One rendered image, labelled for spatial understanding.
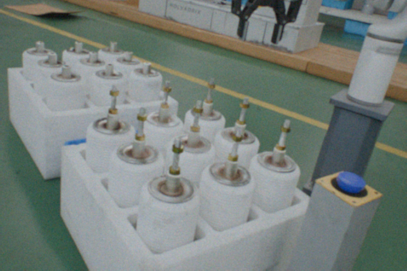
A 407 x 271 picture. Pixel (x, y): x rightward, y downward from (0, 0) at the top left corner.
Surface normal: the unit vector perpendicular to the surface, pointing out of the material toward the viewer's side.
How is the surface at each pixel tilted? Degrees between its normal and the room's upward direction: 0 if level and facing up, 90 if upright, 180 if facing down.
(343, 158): 90
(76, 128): 90
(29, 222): 0
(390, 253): 0
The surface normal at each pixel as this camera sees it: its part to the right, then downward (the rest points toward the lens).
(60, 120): 0.59, 0.40
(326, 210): -0.80, 0.11
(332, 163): -0.55, 0.25
